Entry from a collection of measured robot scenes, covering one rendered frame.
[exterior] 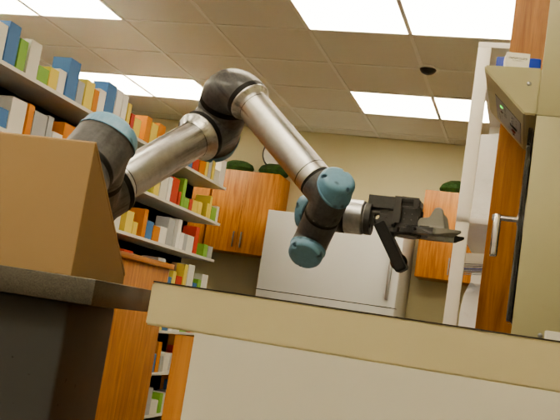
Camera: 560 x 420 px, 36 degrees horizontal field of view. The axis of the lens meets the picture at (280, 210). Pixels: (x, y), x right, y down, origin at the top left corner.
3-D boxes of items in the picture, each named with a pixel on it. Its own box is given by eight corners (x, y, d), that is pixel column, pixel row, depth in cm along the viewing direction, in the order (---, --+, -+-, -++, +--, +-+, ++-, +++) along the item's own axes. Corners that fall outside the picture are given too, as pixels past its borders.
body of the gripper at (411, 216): (422, 197, 179) (366, 192, 182) (417, 238, 178) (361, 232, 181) (426, 204, 186) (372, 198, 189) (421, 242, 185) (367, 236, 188)
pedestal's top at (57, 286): (-99, 275, 134) (-93, 250, 135) (1, 288, 165) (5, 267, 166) (91, 306, 128) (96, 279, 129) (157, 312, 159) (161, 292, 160)
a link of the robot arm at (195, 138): (48, 167, 162) (222, 77, 201) (39, 222, 172) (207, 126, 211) (93, 203, 159) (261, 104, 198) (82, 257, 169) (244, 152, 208)
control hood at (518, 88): (534, 151, 204) (539, 111, 205) (536, 114, 173) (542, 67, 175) (485, 147, 207) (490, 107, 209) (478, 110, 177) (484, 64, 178)
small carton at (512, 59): (523, 87, 189) (527, 61, 190) (527, 80, 184) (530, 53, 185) (501, 84, 190) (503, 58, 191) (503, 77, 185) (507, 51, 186)
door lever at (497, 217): (513, 258, 174) (514, 259, 177) (519, 212, 175) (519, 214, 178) (487, 255, 176) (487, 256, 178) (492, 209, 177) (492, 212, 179)
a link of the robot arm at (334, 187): (246, 42, 194) (372, 185, 170) (233, 81, 202) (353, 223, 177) (202, 47, 188) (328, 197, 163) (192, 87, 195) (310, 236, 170)
